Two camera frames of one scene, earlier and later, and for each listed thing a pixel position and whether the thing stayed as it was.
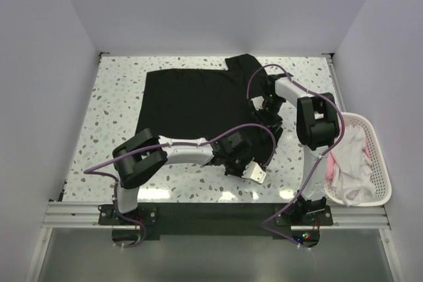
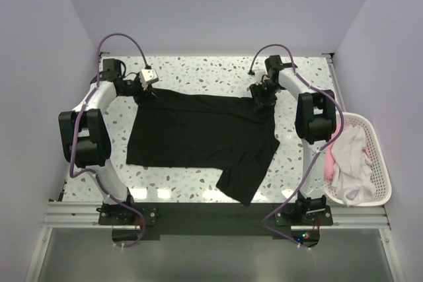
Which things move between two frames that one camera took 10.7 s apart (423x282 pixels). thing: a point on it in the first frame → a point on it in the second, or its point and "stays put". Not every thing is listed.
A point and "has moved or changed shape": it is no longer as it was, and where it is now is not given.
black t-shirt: [193, 104] has moved or changed shape
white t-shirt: [353, 166] stays put
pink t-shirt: [331, 162] stays put
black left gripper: [246, 161] → [147, 94]
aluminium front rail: [75, 215] stays put
